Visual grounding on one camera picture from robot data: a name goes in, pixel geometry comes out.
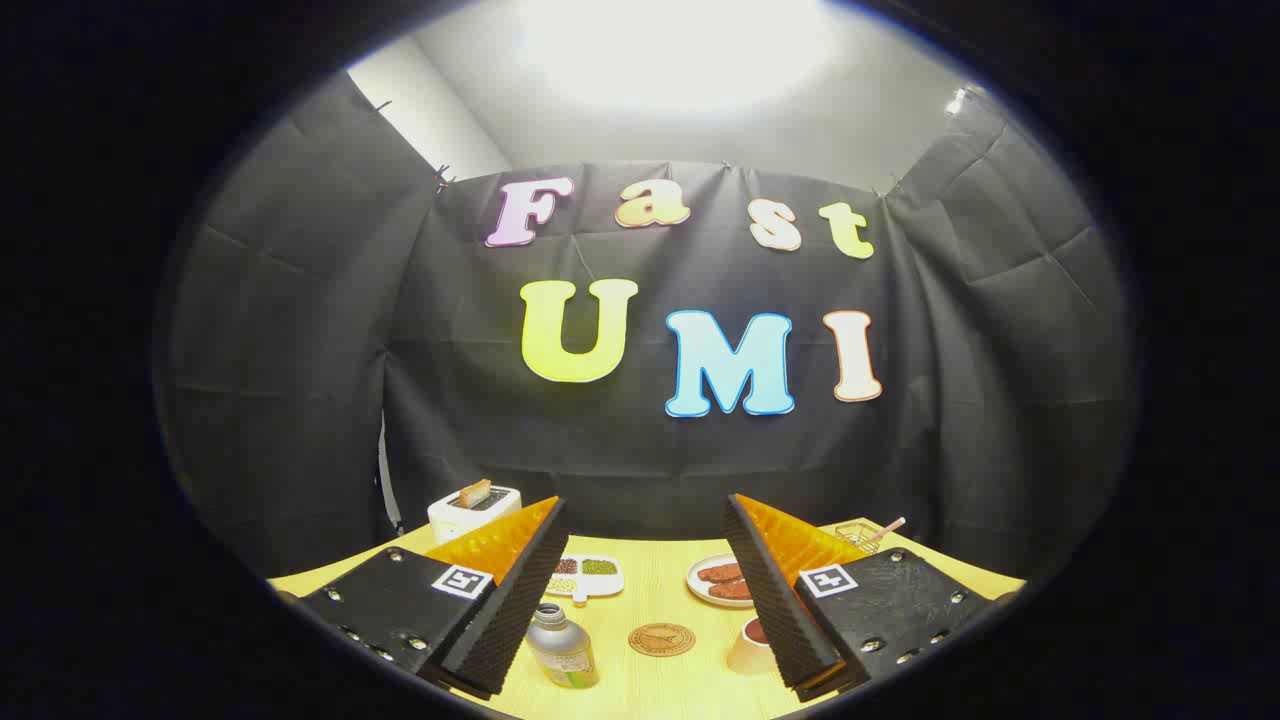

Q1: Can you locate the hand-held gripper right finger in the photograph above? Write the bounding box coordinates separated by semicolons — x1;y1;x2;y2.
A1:
722;492;1003;704

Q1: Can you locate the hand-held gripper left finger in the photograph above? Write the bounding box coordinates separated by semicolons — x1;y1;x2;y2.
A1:
296;495;571;701

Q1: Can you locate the white cup wooden handle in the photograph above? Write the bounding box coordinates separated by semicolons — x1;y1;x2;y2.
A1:
725;615;783;676

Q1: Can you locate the silver juice bottle green label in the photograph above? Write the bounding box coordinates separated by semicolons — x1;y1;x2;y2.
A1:
525;602;601;689

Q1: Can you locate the round cork coaster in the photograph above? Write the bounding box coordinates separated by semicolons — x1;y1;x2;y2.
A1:
628;622;697;658

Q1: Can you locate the white oval plate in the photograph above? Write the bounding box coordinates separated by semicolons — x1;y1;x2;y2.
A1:
686;553;758;608

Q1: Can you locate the white divided dish of beans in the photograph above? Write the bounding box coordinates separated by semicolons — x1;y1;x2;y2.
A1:
545;553;626;604

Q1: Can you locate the white toaster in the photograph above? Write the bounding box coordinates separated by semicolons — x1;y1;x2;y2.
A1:
427;485;523;546

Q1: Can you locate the light wooden table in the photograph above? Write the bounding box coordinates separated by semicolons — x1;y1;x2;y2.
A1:
265;520;1031;720

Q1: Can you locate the black backdrop cloth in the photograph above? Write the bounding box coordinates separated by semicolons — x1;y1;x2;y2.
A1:
155;70;1136;581

